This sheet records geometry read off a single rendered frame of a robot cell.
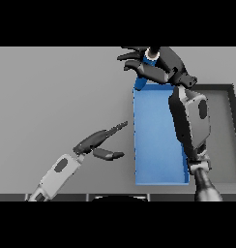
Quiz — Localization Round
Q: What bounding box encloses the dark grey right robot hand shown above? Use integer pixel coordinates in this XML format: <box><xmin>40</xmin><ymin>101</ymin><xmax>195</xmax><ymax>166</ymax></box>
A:
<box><xmin>116</xmin><ymin>46</ymin><xmax>198</xmax><ymax>88</ymax></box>

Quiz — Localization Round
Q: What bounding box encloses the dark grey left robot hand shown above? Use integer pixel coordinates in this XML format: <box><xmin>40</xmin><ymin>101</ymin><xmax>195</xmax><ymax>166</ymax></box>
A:
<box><xmin>72</xmin><ymin>120</ymin><xmax>129</xmax><ymax>162</ymax></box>

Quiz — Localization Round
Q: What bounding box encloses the blue bin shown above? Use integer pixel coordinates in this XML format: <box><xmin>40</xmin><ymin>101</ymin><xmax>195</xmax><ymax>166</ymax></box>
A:
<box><xmin>133</xmin><ymin>82</ymin><xmax>191</xmax><ymax>186</ymax></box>

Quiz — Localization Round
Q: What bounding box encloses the dark grey bin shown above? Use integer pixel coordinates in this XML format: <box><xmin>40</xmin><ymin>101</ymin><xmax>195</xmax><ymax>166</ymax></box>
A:
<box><xmin>187</xmin><ymin>83</ymin><xmax>236</xmax><ymax>186</ymax></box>

